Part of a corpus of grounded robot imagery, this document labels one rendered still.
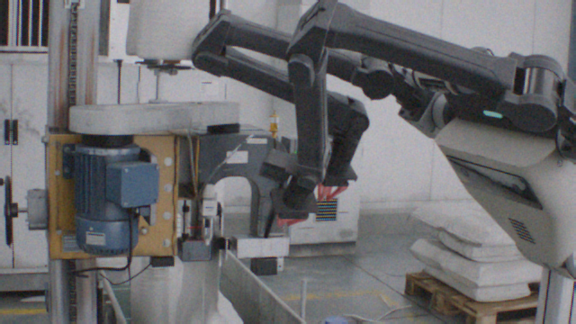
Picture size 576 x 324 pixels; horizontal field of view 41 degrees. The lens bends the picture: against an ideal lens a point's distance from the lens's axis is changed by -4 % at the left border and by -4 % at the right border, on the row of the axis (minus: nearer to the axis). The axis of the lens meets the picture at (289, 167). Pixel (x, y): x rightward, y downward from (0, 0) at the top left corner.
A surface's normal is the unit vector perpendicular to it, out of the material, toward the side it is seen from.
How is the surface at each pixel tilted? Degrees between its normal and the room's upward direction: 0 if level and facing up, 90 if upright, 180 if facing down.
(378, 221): 90
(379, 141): 90
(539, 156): 40
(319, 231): 90
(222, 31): 113
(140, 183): 90
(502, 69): 53
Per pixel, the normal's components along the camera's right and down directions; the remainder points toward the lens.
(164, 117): 0.85, 0.12
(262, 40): 0.09, 0.49
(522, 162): -0.57, -0.75
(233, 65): 0.29, 0.56
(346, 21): 0.12, -0.46
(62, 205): 0.34, 0.16
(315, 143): -0.23, 0.84
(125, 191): 0.71, 0.14
